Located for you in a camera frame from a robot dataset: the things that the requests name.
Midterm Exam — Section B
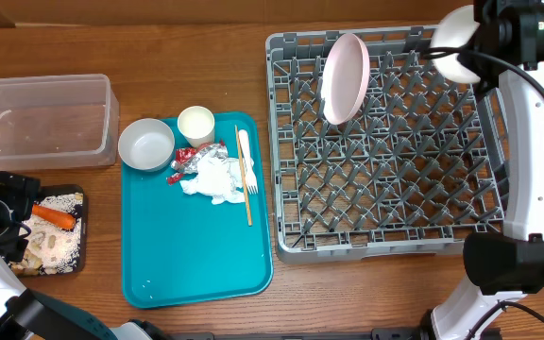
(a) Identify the white ceramic bowl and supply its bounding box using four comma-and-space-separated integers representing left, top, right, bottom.
431, 5, 481, 84

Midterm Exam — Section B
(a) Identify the orange carrot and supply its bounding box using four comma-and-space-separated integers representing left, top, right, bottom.
31, 205, 77, 230

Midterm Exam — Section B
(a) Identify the white round plate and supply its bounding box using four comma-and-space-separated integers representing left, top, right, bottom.
320, 33, 370, 125

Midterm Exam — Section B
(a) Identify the grey bowl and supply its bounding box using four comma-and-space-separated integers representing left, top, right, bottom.
118, 118, 175, 172

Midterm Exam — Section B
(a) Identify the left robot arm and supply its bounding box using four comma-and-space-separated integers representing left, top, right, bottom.
0, 171, 169, 340

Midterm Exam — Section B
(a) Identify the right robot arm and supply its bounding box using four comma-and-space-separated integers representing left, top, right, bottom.
421, 1, 544, 339

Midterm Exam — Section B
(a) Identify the black waste tray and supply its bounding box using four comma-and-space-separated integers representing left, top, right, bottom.
8, 184, 88, 277

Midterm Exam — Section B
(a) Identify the grey dishwasher rack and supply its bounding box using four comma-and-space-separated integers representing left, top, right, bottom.
265, 25, 507, 264

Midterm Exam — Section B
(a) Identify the rice and peanut shells pile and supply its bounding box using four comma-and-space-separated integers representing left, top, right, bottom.
8, 192, 84, 277

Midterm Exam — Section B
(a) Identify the clear plastic bin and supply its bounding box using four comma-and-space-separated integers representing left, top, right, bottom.
0, 74, 119, 171

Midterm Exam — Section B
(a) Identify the teal plastic tray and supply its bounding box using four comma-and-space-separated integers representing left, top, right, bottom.
121, 111, 274, 309

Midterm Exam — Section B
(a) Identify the red foil wrapper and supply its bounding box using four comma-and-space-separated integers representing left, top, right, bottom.
166, 141, 229, 185

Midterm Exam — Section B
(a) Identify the white paper cup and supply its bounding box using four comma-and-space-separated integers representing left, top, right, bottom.
178, 106, 215, 147

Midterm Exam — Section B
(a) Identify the crumpled white napkin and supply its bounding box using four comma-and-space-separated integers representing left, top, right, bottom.
179, 156, 245, 205

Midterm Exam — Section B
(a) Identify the wooden chopstick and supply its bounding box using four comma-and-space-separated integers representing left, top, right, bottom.
234, 126, 252, 227

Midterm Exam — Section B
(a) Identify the white plastic fork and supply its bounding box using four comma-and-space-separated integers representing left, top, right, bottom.
238, 129, 258, 194

